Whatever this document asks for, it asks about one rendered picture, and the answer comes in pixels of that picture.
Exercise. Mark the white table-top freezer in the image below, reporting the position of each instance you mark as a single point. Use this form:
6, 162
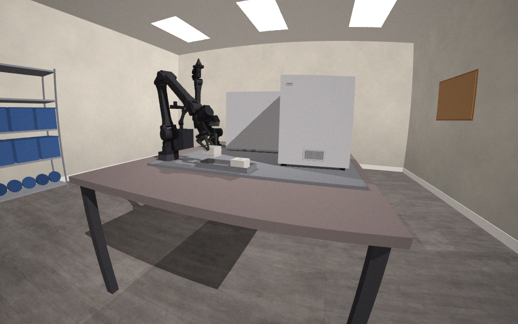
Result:
309, 121

